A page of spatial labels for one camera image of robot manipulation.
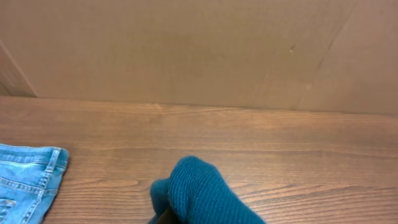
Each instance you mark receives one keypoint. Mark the folded light blue jeans left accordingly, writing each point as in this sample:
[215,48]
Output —
[30,179]

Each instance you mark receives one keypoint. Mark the blue polo shirt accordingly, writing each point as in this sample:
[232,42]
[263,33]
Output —
[196,192]

